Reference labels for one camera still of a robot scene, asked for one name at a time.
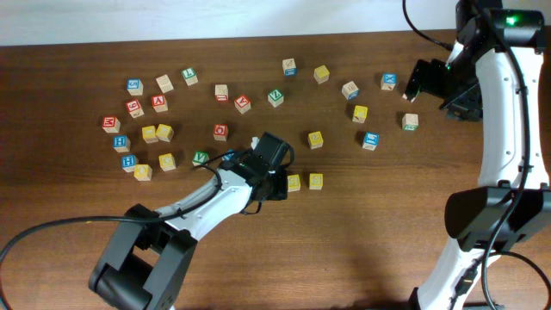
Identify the blue h block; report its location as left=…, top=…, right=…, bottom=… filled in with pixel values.
left=113, top=135, right=131, bottom=152
left=121, top=154, right=139, bottom=172

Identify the yellow C letter block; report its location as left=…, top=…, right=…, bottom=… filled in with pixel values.
left=158, top=153, right=176, bottom=171

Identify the red I letter block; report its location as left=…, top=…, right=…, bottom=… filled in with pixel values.
left=214, top=84, right=229, bottom=102

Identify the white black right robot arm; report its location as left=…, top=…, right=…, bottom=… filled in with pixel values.
left=404, top=0, right=550, bottom=310

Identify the green L letter block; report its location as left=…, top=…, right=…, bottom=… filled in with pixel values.
left=182, top=67, right=198, bottom=86

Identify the blue P letter block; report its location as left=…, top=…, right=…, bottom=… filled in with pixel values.
left=222, top=150, right=235, bottom=160

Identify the yellow block top right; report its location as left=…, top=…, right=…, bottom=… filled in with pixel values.
left=313, top=65, right=330, bottom=84

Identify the plain wooden block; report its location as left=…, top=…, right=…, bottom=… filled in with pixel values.
left=156, top=74, right=174, bottom=93

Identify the blue E letter block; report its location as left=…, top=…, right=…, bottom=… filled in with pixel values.
left=362, top=132, right=380, bottom=151

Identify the red M letter block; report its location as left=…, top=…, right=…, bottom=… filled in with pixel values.
left=102, top=116, right=121, bottom=133

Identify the red A letter block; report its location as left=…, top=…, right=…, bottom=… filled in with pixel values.
left=152, top=95, right=169, bottom=113

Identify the red O letter block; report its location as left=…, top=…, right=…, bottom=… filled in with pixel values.
left=213, top=124, right=229, bottom=141

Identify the yellow S letter block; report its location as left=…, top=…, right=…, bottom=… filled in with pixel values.
left=288, top=174, right=301, bottom=192

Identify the blue H block lower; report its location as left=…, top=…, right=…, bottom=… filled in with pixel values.
left=121, top=154, right=139, bottom=172

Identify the blue side wooden block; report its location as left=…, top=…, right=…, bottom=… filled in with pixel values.
left=282, top=59, right=297, bottom=77

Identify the red A block tilted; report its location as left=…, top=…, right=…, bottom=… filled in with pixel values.
left=234, top=95, right=251, bottom=114

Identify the green side wooden block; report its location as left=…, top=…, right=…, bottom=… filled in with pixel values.
left=402, top=114, right=418, bottom=131

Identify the blue H block upper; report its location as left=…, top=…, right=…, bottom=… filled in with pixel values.
left=113, top=135, right=131, bottom=152

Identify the yellow G letter block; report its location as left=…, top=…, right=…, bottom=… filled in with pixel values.
left=156, top=124, right=174, bottom=142

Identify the yellow E letter block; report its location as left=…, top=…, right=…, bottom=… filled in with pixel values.
left=307, top=131, right=324, bottom=150

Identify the blue X letter block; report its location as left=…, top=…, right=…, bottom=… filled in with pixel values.
left=381, top=72, right=397, bottom=90

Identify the yellow block middle right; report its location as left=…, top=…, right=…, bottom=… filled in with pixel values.
left=352, top=105, right=368, bottom=123

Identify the yellow O letter block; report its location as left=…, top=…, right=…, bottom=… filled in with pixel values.
left=133, top=164, right=152, bottom=181

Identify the blue side block right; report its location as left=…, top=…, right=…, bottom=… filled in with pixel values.
left=342, top=81, right=359, bottom=100

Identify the blue S letter block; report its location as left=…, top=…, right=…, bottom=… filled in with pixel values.
left=127, top=78, right=144, bottom=96

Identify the yellow block left pair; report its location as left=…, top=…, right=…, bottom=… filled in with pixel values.
left=141, top=126, right=158, bottom=144

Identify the green V letter block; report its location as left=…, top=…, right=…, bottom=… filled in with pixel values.
left=192, top=151, right=210, bottom=166

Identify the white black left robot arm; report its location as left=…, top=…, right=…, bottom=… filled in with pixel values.
left=88, top=133, right=294, bottom=310

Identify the red 6 letter block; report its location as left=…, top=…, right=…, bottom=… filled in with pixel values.
left=125, top=99, right=145, bottom=118

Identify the green Z letter block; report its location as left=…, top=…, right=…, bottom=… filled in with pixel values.
left=268, top=89, right=284, bottom=108

